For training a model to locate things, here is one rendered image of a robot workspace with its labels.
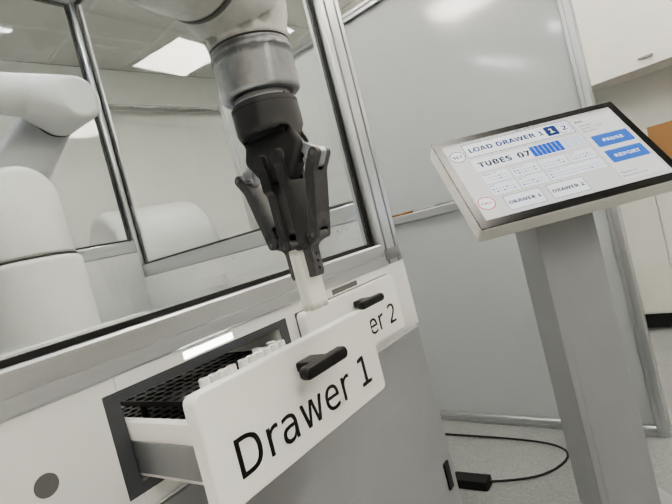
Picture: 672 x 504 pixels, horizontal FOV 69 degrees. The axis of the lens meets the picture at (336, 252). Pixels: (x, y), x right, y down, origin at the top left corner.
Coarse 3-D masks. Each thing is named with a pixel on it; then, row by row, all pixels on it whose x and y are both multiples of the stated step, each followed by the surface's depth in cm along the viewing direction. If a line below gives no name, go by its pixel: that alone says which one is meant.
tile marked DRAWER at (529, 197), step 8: (520, 192) 115; (528, 192) 115; (536, 192) 115; (504, 200) 114; (512, 200) 114; (520, 200) 114; (528, 200) 114; (536, 200) 113; (544, 200) 113; (512, 208) 113
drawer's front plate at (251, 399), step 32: (352, 320) 62; (288, 352) 52; (320, 352) 56; (352, 352) 61; (224, 384) 45; (256, 384) 48; (288, 384) 51; (320, 384) 55; (352, 384) 60; (384, 384) 65; (192, 416) 42; (224, 416) 44; (256, 416) 47; (224, 448) 43; (256, 448) 46; (288, 448) 49; (224, 480) 43; (256, 480) 45
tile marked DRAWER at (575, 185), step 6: (564, 180) 116; (570, 180) 116; (576, 180) 116; (582, 180) 116; (546, 186) 116; (552, 186) 116; (558, 186) 115; (564, 186) 115; (570, 186) 115; (576, 186) 115; (582, 186) 115; (588, 186) 115; (552, 192) 114; (558, 192) 114; (564, 192) 114; (570, 192) 114; (576, 192) 114
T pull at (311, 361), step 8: (328, 352) 53; (336, 352) 53; (344, 352) 54; (304, 360) 52; (312, 360) 51; (320, 360) 50; (328, 360) 51; (336, 360) 52; (304, 368) 49; (312, 368) 49; (320, 368) 50; (328, 368) 51; (304, 376) 48; (312, 376) 49
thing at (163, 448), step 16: (144, 432) 51; (160, 432) 49; (176, 432) 47; (144, 448) 51; (160, 448) 49; (176, 448) 47; (192, 448) 46; (144, 464) 51; (160, 464) 50; (176, 464) 48; (192, 464) 46; (176, 480) 49; (192, 480) 47
